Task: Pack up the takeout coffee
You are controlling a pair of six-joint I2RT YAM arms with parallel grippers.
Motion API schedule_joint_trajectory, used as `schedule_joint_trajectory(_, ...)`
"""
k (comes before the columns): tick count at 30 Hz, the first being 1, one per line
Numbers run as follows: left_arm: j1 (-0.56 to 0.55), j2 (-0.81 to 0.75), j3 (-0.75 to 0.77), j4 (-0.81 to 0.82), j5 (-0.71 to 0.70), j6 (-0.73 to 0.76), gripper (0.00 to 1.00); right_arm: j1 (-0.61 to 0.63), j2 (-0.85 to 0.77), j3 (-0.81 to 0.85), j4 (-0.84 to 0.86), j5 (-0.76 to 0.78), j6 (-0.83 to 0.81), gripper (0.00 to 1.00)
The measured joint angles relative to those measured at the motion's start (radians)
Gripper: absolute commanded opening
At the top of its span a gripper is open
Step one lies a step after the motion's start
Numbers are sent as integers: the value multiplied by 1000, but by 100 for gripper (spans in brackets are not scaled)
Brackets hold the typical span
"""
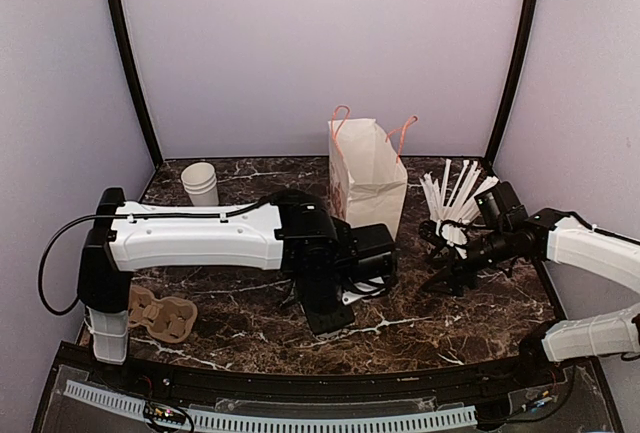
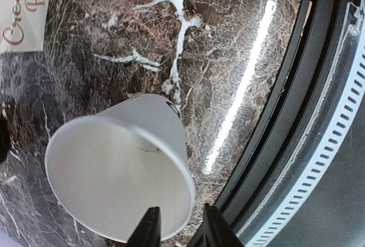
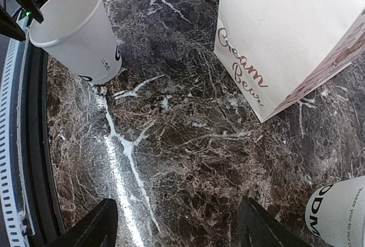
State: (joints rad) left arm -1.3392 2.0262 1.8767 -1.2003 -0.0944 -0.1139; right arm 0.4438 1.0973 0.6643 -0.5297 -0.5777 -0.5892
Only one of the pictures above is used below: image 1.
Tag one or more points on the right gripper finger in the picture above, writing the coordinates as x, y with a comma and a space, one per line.
445, 281
427, 232

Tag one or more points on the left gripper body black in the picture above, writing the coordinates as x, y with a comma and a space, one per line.
316, 301

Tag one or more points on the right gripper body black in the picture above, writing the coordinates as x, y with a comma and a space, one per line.
456, 262

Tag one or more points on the stack of white paper cups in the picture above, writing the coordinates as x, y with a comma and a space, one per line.
199, 181

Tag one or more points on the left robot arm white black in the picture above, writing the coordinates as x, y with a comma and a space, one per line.
330, 263

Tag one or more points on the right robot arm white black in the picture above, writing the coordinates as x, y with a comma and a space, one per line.
560, 237

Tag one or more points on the white paper takeout bag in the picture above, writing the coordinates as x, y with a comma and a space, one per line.
367, 178

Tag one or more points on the white cup holding straws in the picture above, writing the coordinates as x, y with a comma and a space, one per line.
454, 234

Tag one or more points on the bundle of white wrapped straws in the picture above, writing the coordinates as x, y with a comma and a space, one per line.
452, 197

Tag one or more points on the brown cardboard cup carrier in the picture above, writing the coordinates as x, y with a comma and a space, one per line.
169, 319

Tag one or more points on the white slotted cable duct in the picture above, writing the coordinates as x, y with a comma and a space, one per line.
240, 416

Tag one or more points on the left black frame post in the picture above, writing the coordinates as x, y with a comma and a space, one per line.
118, 20

